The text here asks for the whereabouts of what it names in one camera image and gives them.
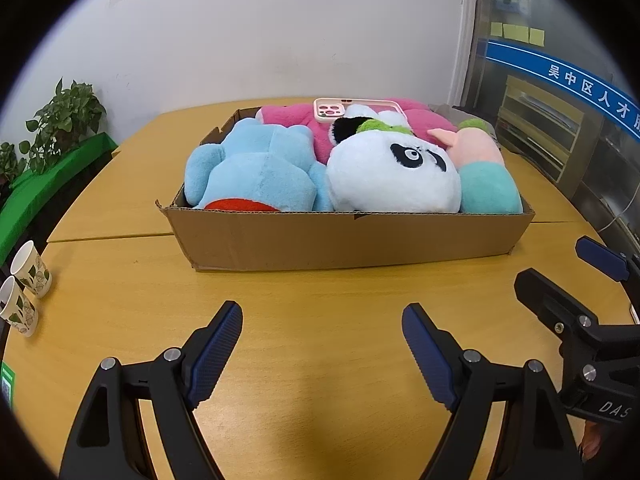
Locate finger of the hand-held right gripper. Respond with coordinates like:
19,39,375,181
575,236,640,284
515,268,613,351

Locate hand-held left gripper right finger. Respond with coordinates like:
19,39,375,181
402,303,586,480

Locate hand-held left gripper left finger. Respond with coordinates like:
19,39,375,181
59,301,244,480

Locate cardboard box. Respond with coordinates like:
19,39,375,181
155,105,536,273

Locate small pink and teal doll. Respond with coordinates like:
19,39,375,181
427,117,524,215

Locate panda plush toy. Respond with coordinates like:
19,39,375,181
326,116,462,213

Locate wooden desktop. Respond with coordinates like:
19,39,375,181
0,96,640,480

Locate person's right hand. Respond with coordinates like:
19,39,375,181
579,419,608,462

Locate wooden shelf behind glass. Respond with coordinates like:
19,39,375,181
497,75,586,186

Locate blue window banner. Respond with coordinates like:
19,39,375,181
486,40,640,142

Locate blue plush toy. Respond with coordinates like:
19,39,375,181
184,117,333,213

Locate leaf print paper cup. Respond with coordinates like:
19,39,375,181
0,275,39,337
10,240,53,299

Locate green sticker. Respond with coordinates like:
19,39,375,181
0,362,16,408

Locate green planter cover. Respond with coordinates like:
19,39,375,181
0,132,118,266

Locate pink plush toy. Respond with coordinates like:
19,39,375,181
256,97,458,166

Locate pink phone case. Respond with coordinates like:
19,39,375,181
313,97,407,126

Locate green potted plant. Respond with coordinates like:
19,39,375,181
0,77,107,201

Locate white cable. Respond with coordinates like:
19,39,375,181
599,180,640,232

